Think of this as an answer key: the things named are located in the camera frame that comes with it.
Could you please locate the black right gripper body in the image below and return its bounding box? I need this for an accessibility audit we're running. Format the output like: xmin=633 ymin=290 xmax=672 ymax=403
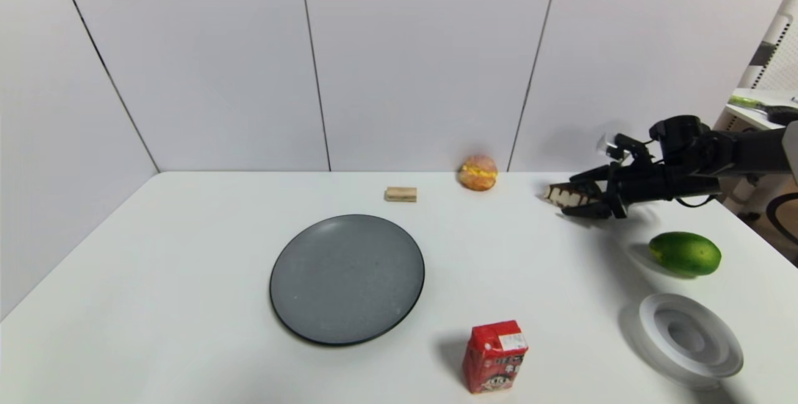
xmin=603 ymin=161 xmax=671 ymax=219

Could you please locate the chocolate blueberry cake slice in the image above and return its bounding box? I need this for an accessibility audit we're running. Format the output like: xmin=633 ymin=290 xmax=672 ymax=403
xmin=542 ymin=182 xmax=603 ymax=210

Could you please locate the gray round plate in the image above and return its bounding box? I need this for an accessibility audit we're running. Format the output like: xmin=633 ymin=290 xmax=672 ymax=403
xmin=269 ymin=214 xmax=426 ymax=347

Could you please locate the green papaya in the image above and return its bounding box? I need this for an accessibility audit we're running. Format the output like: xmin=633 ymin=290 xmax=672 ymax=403
xmin=648 ymin=231 xmax=723 ymax=278

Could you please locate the cream puff bun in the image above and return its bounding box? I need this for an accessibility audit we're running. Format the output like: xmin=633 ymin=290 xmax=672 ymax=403
xmin=458 ymin=155 xmax=499 ymax=192

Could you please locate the white round plastic lid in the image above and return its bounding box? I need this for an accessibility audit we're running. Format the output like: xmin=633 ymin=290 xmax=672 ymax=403
xmin=637 ymin=293 xmax=744 ymax=387

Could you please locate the white side desk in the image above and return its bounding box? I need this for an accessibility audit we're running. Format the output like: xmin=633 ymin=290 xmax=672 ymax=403
xmin=723 ymin=88 xmax=798 ymax=132

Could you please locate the green tool on desk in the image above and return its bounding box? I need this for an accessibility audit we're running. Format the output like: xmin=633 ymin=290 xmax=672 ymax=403
xmin=728 ymin=95 xmax=777 ymax=112

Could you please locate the red drink carton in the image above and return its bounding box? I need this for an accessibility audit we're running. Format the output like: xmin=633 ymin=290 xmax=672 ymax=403
xmin=463 ymin=320 xmax=529 ymax=394

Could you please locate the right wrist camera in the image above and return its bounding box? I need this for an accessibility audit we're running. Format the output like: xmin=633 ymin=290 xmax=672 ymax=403
xmin=597 ymin=133 xmax=654 ymax=165

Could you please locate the black cable loop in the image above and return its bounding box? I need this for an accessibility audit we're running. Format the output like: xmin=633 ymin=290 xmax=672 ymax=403
xmin=765 ymin=192 xmax=798 ymax=246

